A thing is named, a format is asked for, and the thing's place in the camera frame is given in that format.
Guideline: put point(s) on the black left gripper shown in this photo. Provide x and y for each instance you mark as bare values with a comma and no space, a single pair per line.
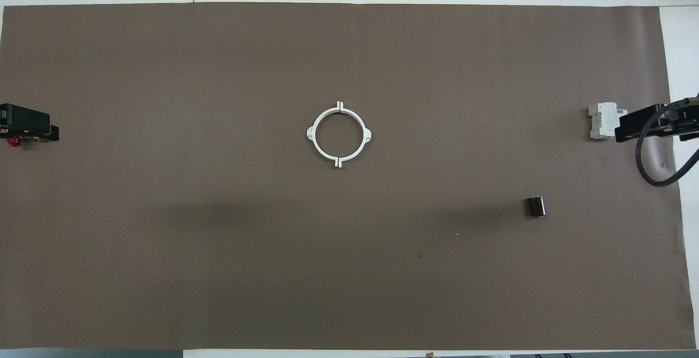
27,120

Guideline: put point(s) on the white half pipe clamp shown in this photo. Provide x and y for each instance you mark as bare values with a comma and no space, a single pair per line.
310,134
369,134

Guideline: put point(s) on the white circuit breaker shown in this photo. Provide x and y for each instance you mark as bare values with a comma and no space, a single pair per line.
600,120

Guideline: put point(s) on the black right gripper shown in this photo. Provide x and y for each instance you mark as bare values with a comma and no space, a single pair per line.
633,123

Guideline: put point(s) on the brown table mat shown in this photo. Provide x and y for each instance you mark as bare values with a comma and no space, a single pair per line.
349,270

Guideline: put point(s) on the dark brown small cylinder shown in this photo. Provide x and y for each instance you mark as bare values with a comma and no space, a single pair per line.
535,207

